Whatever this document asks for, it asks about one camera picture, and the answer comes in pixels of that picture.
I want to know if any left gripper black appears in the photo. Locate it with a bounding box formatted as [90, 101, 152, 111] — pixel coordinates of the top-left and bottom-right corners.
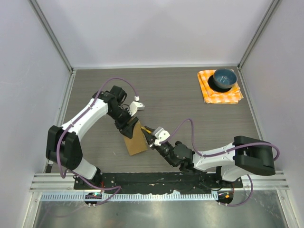
[108, 106, 138, 139]

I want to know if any brown cardboard express box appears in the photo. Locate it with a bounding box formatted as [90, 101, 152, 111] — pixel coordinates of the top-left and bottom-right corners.
[123, 121, 148, 156]

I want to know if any yellow utility knife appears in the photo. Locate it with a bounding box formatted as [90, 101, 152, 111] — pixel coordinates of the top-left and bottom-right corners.
[141, 126, 152, 134]

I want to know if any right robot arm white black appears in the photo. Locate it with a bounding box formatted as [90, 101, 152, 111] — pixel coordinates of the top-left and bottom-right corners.
[141, 126, 277, 188]

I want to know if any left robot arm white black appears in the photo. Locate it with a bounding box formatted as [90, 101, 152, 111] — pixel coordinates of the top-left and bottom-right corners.
[46, 85, 145, 190]

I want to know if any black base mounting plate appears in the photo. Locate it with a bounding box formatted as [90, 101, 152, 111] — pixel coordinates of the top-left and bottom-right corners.
[89, 171, 243, 191]

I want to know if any orange checkered cloth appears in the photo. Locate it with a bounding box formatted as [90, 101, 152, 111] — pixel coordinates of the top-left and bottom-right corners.
[197, 70, 244, 104]

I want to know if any blue ceramic bowl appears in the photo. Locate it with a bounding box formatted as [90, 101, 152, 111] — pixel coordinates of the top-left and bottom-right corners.
[213, 69, 238, 89]

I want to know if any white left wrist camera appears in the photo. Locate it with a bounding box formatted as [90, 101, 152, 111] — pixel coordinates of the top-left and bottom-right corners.
[129, 96, 145, 116]

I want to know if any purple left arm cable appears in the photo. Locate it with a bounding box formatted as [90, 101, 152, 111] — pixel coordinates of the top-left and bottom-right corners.
[58, 77, 140, 205]

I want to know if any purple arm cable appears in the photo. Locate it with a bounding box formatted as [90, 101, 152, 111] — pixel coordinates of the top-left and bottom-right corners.
[58, 77, 140, 205]
[161, 118, 280, 207]

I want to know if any white slotted cable duct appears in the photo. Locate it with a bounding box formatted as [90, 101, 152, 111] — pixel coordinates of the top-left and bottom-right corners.
[40, 191, 218, 202]

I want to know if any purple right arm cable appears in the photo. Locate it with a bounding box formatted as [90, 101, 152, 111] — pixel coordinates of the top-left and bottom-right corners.
[161, 118, 280, 207]

